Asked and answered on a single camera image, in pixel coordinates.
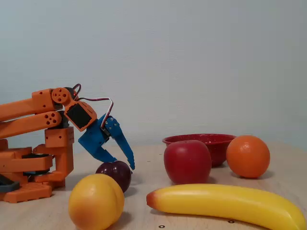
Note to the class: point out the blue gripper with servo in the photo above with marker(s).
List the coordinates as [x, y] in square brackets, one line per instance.
[93, 139]

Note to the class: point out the dark purple plum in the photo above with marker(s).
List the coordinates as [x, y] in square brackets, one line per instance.
[117, 175]

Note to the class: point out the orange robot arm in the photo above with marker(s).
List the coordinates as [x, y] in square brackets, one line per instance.
[24, 107]

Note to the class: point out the orange robot base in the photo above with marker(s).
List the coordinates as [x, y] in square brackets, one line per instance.
[26, 192]

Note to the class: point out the red speckled bowl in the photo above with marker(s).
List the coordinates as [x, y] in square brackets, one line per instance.
[217, 148]

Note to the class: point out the yellow peach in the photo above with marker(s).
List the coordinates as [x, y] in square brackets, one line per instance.
[96, 203]

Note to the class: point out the red apple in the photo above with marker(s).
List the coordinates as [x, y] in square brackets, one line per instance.
[187, 163]

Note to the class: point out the dark grey table clamp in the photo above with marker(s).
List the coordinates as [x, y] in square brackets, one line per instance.
[9, 187]

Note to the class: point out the yellow banana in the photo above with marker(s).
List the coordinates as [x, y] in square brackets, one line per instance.
[216, 201]

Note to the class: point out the orange fruit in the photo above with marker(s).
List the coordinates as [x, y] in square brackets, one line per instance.
[248, 157]

